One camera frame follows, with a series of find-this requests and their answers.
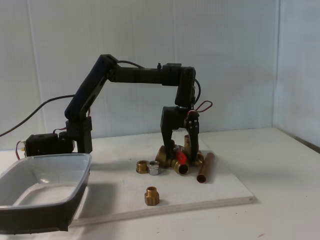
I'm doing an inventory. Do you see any brass ball valve red handle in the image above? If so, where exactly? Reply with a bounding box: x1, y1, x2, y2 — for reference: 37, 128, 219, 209
172, 146, 206, 167

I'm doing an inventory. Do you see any brass hex adapter fitting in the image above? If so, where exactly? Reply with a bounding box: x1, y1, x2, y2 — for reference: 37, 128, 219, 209
171, 157, 190, 176

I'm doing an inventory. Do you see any clear plastic box black rim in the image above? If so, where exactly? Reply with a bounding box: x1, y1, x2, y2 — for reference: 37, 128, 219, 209
0, 152, 93, 235

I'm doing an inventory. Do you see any brass pipe coupling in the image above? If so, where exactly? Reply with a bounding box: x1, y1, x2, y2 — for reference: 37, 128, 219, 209
183, 134, 193, 152

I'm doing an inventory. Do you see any silver metal nut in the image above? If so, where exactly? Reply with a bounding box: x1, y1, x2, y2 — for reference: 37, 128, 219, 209
147, 161, 161, 177

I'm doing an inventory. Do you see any long copper pipe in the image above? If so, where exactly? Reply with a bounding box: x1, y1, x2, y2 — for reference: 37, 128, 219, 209
196, 152, 215, 184

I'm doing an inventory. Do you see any brass threaded hex fitting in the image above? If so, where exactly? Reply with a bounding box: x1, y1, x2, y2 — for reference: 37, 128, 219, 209
136, 160, 150, 174

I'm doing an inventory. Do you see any small brass reducer fitting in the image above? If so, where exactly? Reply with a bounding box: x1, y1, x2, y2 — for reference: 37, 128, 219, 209
144, 186, 161, 207

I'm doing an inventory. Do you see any white plywood board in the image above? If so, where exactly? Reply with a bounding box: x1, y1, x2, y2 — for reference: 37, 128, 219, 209
70, 134, 258, 227

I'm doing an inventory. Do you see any large brass ring fitting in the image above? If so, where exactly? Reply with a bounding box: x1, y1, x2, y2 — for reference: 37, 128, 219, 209
154, 145, 173, 168

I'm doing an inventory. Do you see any red gripper servo wire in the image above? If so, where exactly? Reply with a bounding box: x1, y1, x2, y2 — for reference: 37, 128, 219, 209
187, 100, 213, 118

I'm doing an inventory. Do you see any red base wire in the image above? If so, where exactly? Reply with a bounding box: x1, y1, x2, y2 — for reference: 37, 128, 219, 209
16, 140, 27, 160

